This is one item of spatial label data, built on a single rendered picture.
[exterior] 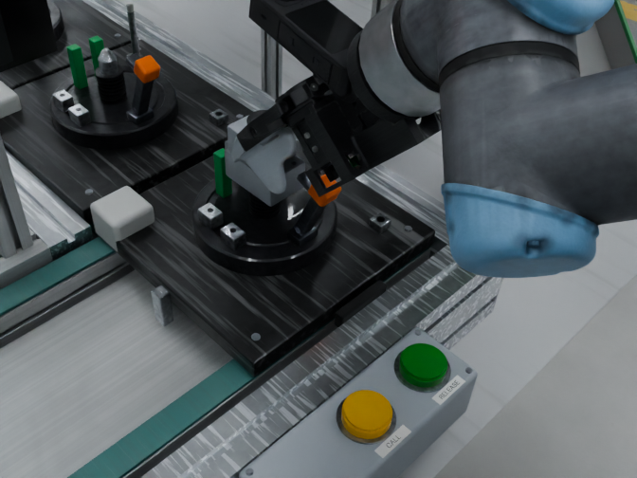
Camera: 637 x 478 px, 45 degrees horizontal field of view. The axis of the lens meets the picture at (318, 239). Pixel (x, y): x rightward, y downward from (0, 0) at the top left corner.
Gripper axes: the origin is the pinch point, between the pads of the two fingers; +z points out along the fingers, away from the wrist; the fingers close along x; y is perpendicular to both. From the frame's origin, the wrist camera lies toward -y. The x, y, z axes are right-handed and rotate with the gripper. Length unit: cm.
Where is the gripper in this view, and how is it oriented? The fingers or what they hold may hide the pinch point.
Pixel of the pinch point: (260, 135)
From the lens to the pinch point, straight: 69.1
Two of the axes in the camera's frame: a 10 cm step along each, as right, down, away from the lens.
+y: 5.0, 8.6, 0.8
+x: 7.2, -4.6, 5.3
